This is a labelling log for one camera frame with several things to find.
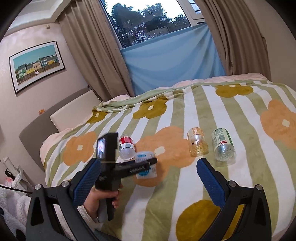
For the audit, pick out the framed houses picture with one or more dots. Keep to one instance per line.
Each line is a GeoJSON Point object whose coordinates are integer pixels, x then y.
{"type": "Point", "coordinates": [35, 63]}

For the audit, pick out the left beige curtain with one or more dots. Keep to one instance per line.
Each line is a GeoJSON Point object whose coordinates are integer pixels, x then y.
{"type": "Point", "coordinates": [90, 39]}

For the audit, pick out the white fleece sleeve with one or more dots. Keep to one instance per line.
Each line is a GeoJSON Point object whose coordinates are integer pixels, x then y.
{"type": "Point", "coordinates": [14, 210]}

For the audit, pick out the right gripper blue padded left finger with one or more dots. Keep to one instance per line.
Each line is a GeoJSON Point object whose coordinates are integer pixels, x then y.
{"type": "Point", "coordinates": [43, 222]}

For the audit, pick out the red label plastic cup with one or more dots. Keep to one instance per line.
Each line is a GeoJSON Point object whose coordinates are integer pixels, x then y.
{"type": "Point", "coordinates": [126, 148]}

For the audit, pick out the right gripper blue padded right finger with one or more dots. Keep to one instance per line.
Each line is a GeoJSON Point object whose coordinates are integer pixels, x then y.
{"type": "Point", "coordinates": [254, 222]}

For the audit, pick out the white pillow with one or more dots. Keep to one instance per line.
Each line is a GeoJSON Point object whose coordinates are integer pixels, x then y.
{"type": "Point", "coordinates": [75, 112]}

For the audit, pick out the floral striped blanket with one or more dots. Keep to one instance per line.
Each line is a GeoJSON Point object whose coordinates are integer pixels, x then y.
{"type": "Point", "coordinates": [260, 118]}

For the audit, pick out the blue label plastic cup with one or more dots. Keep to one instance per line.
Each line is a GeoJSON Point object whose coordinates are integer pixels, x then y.
{"type": "Point", "coordinates": [149, 171]}

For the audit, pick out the orange label plastic cup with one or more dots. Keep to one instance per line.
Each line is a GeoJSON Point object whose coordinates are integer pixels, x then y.
{"type": "Point", "coordinates": [197, 143]}

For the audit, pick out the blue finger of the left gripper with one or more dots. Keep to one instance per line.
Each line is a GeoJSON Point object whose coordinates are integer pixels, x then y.
{"type": "Point", "coordinates": [152, 161]}

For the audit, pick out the blue cloth under window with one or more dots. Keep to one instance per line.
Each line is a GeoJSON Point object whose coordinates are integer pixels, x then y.
{"type": "Point", "coordinates": [185, 54]}

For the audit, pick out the person's left hand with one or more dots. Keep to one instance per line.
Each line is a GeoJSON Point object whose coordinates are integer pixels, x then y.
{"type": "Point", "coordinates": [91, 203]}

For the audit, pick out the window with white frame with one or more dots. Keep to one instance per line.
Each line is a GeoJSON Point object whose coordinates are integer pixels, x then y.
{"type": "Point", "coordinates": [135, 22]}

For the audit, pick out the green label plastic cup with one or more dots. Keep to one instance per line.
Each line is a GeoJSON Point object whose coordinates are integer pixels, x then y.
{"type": "Point", "coordinates": [223, 147]}

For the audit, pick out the grey bed headboard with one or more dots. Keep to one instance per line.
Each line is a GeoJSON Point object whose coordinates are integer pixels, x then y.
{"type": "Point", "coordinates": [33, 135]}

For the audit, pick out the right beige curtain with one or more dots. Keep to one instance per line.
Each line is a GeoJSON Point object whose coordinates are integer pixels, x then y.
{"type": "Point", "coordinates": [239, 43]}

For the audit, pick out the white bedside rack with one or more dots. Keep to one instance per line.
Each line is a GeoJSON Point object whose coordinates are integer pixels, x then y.
{"type": "Point", "coordinates": [14, 176]}

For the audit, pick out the beige curtain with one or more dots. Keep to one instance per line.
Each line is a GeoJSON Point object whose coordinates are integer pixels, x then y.
{"type": "Point", "coordinates": [239, 43]}
{"type": "Point", "coordinates": [90, 39]}

